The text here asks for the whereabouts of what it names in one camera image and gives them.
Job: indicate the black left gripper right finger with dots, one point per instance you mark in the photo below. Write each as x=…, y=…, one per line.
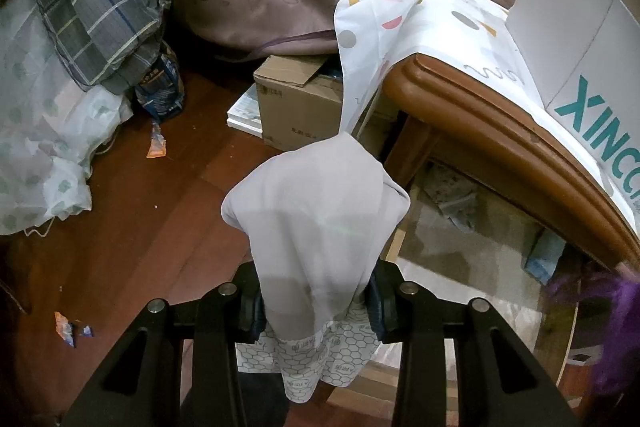
x=500, y=382

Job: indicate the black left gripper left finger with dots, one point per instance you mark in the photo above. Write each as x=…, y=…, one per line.
x=138, y=382

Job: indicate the purple bra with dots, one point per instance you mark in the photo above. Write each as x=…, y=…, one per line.
x=618, y=368

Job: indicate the white sheer underwear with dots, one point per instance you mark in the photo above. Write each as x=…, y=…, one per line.
x=317, y=219

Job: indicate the small floor wrapper scrap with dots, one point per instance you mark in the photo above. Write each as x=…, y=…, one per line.
x=69, y=331

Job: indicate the orange snack wrapper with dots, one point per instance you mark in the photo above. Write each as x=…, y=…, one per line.
x=158, y=148

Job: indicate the white patterned plastic bag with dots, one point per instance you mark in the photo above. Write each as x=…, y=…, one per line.
x=50, y=128

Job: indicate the wooden nightstand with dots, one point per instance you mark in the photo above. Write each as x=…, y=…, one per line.
x=451, y=118

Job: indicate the stack of white books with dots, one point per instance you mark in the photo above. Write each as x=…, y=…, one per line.
x=244, y=114

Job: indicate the dark blue snack bag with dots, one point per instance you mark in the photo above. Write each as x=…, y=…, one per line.
x=161, y=91

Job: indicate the brown cardboard box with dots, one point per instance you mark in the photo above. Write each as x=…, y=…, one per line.
x=299, y=98

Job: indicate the white Xincc cardboard box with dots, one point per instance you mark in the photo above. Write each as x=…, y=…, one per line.
x=583, y=56

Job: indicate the white polka dot cloth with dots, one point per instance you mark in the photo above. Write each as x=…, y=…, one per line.
x=468, y=35

